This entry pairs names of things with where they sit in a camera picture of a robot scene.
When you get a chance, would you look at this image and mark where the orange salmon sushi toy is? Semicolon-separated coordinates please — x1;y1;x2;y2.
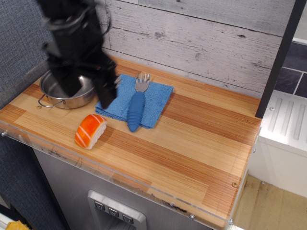
74;114;107;150

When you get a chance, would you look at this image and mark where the silver metal pot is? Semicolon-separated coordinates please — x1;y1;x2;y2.
38;70;95;109

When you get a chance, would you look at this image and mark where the white ribbed drainboard unit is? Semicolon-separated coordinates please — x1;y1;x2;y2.
248;91;307;196

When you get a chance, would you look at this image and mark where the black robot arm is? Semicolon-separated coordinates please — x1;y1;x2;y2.
38;0;118;109

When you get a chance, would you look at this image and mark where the silver dispenser button panel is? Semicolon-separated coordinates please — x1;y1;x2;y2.
87;190;147;230

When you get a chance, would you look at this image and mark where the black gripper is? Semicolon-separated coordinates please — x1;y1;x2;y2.
43;14;117;109

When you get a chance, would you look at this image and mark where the black right vertical post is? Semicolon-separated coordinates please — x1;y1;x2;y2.
255;0;307;118

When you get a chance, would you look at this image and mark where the silver toy fridge cabinet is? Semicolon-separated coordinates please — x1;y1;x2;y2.
34;149;229;230

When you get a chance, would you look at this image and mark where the blue folded cloth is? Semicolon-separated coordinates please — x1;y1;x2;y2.
95;74;174;129

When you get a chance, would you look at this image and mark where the fork with blue handle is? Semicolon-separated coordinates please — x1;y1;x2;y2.
127;73;150;132

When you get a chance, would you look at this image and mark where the yellow object bottom corner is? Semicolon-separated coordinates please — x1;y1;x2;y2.
6;221;30;230

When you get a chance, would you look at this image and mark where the clear acrylic table edge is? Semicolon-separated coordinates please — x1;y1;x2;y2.
0;122;234;230

